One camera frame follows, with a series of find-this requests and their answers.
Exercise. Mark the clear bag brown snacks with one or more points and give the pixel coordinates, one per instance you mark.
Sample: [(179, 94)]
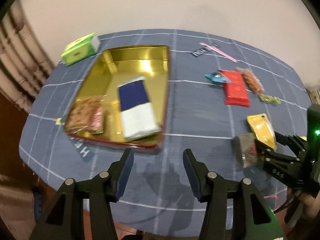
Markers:
[(80, 116)]

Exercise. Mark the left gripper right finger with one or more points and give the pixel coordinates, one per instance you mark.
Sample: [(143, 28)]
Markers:
[(234, 210)]

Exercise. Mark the red gold toffee tin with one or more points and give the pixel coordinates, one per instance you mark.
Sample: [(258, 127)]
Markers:
[(114, 67)]

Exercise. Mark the green tissue pack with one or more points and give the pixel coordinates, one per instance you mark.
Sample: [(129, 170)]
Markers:
[(80, 49)]

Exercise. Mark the clear pack orange biscuits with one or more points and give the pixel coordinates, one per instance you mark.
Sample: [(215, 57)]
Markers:
[(251, 80)]

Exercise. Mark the blue candy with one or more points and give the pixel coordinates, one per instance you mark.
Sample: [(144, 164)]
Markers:
[(217, 77)]

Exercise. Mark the dark seaweed snack packet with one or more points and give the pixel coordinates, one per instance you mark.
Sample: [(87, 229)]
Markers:
[(244, 148)]

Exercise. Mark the brown wooden cabinet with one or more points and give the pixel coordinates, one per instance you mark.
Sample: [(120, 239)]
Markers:
[(12, 166)]

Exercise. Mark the yellow snack bag silver seam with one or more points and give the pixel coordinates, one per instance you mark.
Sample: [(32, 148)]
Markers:
[(262, 128)]

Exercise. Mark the red snack packet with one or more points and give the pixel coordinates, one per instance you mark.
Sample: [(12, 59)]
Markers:
[(235, 92)]

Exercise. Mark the blue checked tablecloth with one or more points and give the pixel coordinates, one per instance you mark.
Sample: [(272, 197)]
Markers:
[(158, 198)]

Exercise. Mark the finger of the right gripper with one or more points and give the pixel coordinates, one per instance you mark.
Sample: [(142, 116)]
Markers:
[(280, 166), (294, 142)]

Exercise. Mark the green small snack packet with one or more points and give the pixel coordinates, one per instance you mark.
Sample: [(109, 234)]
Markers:
[(269, 99)]

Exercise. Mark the blue white snack pack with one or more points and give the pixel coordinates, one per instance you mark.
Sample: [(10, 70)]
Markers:
[(137, 116)]

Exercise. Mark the pink patterned candy box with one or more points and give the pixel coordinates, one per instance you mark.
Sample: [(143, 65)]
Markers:
[(97, 122)]

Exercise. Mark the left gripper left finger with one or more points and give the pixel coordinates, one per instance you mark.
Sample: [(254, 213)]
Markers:
[(64, 216)]

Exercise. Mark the beige patterned curtain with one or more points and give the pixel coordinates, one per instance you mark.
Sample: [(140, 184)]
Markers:
[(25, 66)]

